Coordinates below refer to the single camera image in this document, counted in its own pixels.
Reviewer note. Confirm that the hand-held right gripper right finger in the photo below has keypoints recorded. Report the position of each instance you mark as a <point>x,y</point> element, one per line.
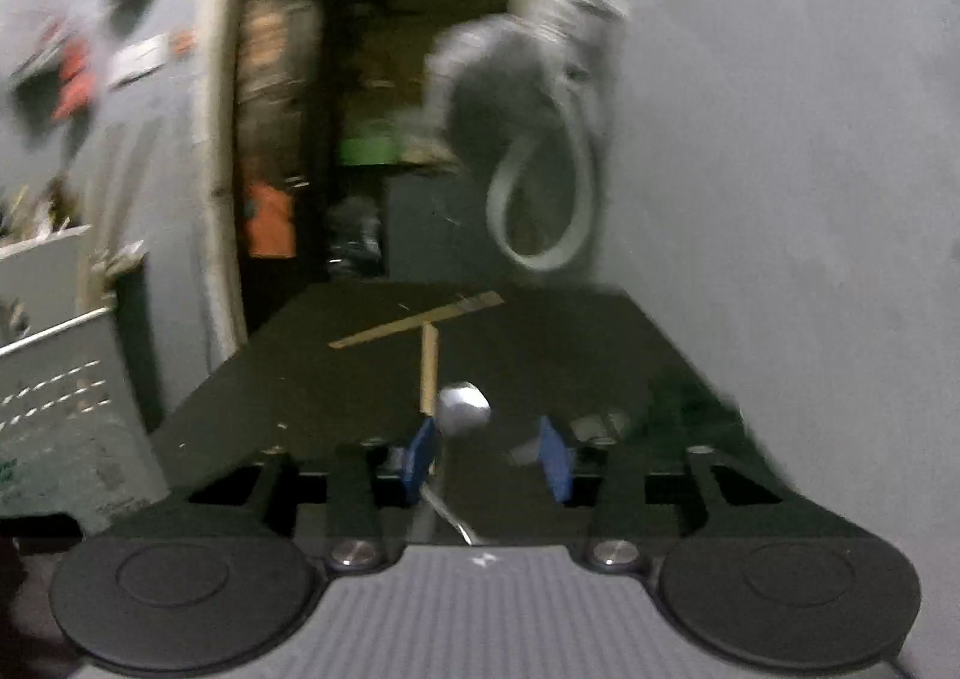
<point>556,461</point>

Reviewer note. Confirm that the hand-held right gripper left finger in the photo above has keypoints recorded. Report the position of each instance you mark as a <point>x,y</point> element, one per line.
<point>418,458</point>

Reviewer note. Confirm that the metal spoon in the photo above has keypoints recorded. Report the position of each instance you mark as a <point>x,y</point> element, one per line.
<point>461,409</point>

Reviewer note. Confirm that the wooden spatula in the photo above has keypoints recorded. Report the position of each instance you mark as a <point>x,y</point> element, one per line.
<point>429,371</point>

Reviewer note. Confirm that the wooden chopstick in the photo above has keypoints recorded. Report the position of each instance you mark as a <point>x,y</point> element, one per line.
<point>416,321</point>

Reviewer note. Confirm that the white perforated utensil holder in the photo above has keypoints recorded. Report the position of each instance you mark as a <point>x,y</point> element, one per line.
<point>67,409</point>

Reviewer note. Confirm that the black plastic bag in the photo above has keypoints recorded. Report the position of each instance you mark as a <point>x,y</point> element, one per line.
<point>352,236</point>

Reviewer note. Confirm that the grey cabinet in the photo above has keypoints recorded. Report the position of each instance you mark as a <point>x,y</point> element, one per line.
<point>442,221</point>

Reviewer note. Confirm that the green box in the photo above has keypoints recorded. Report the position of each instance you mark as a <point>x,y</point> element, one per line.
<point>367,150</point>

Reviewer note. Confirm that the dark wooden door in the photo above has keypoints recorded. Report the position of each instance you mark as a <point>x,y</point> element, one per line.
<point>277,124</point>

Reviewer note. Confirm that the metal faucet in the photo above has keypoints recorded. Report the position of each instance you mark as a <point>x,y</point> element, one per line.
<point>577,12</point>

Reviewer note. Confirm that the orange hanging tool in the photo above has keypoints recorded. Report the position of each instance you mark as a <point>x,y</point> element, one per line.
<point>182,42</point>

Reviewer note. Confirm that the red plastic bag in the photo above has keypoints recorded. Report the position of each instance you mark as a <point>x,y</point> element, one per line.
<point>75,79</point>

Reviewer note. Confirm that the cream door frame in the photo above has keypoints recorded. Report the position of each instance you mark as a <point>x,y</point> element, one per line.
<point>217,124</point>

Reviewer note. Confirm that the white wall switch plate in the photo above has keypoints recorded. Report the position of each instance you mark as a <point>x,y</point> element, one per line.
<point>141,60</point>

